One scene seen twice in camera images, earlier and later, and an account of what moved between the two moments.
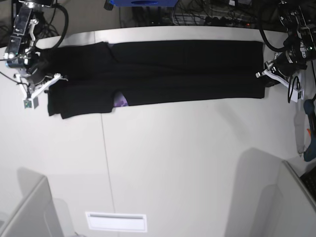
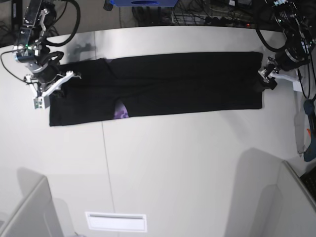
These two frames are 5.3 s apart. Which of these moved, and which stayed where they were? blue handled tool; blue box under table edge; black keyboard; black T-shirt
Moved: black T-shirt
Stayed: blue handled tool; blue box under table edge; black keyboard
